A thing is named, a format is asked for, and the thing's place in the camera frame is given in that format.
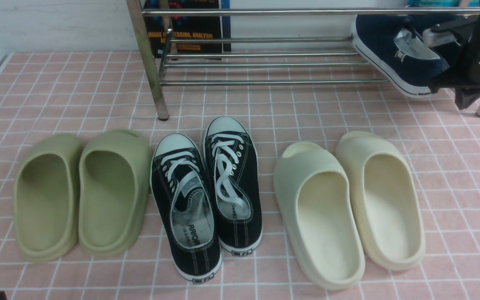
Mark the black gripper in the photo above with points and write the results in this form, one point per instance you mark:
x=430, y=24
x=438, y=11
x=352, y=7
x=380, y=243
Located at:
x=438, y=30

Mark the navy slip-on shoe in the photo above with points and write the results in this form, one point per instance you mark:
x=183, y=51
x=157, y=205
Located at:
x=448, y=51
x=392, y=44

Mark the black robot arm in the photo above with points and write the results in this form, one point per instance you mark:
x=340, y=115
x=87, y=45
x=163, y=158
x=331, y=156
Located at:
x=463, y=76

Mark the teal yellow book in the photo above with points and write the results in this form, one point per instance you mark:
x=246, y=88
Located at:
x=438, y=3

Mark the pink checkered tablecloth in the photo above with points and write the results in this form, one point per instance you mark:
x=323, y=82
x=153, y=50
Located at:
x=86, y=93

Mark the cream foam slide right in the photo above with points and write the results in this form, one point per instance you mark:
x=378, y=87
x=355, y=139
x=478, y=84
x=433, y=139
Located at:
x=384, y=200

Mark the cream foam slide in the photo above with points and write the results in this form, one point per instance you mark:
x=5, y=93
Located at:
x=312, y=191
x=384, y=200

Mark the cream foam slide left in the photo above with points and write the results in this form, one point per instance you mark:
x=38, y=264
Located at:
x=312, y=191

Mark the black canvas sneaker right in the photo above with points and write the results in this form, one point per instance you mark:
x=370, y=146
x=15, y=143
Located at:
x=231, y=161

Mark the black canvas sneaker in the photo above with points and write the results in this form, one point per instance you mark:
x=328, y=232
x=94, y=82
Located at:
x=179, y=184
x=231, y=161

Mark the black image processing book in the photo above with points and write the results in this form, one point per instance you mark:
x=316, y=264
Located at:
x=191, y=28

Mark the black canvas sneaker left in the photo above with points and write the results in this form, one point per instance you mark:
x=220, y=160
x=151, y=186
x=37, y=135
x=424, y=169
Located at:
x=179, y=184

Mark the green foam slide right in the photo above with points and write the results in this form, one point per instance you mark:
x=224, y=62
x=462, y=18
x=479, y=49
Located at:
x=114, y=187

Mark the green foam slide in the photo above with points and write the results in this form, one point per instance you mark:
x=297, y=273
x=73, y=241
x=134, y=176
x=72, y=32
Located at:
x=114, y=187
x=46, y=198

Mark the green foam slide left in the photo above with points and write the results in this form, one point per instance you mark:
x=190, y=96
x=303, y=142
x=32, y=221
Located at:
x=46, y=198

